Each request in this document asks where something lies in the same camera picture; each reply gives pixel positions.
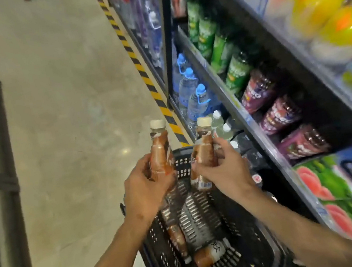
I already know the row of violet clear bottles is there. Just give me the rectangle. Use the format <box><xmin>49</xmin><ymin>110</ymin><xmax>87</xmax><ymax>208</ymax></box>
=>
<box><xmin>128</xmin><ymin>0</ymin><xmax>169</xmax><ymax>71</ymax></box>

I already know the black metal drinks rack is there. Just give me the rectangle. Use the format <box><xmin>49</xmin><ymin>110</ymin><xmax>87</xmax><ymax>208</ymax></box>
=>
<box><xmin>151</xmin><ymin>0</ymin><xmax>352</xmax><ymax>267</ymax></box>
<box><xmin>101</xmin><ymin>0</ymin><xmax>178</xmax><ymax>101</ymax></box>

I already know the person's right forearm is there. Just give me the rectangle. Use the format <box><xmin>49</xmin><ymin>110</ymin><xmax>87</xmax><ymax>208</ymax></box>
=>
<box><xmin>238</xmin><ymin>170</ymin><xmax>352</xmax><ymax>267</ymax></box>

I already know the row of green drink cartons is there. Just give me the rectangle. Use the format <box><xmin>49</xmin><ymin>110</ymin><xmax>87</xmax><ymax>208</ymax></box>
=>
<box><xmin>293</xmin><ymin>147</ymin><xmax>352</xmax><ymax>267</ymax></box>

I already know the black shopping basket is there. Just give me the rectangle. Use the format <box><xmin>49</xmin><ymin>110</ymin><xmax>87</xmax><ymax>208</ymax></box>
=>
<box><xmin>112</xmin><ymin>131</ymin><xmax>304</xmax><ymax>267</ymax></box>

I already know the person's left hand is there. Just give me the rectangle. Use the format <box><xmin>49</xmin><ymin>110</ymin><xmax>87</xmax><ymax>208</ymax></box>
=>
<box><xmin>117</xmin><ymin>149</ymin><xmax>186</xmax><ymax>233</ymax></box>

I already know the row of clear water bottles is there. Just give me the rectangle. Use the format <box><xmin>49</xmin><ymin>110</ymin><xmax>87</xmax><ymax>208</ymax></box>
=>
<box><xmin>207</xmin><ymin>105</ymin><xmax>265</xmax><ymax>195</ymax></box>

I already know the row of purple drink bottles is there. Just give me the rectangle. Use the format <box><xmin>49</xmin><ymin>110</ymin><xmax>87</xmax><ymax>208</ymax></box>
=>
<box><xmin>236</xmin><ymin>59</ymin><xmax>333</xmax><ymax>167</ymax></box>

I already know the row of blue water bottles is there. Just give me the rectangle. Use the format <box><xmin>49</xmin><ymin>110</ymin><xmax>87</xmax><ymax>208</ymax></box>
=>
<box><xmin>167</xmin><ymin>49</ymin><xmax>217</xmax><ymax>132</ymax></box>

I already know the person's right hand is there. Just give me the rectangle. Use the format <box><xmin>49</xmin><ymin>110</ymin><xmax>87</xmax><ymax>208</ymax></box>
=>
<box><xmin>186</xmin><ymin>132</ymin><xmax>261</xmax><ymax>210</ymax></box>

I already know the row of green drink bottles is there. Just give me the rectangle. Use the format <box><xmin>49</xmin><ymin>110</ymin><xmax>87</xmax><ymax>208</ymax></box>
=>
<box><xmin>183</xmin><ymin>0</ymin><xmax>258</xmax><ymax>100</ymax></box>

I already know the white-label tea bottle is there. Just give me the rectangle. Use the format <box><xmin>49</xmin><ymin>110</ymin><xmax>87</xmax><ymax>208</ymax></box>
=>
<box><xmin>191</xmin><ymin>238</ymin><xmax>231</xmax><ymax>267</ymax></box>

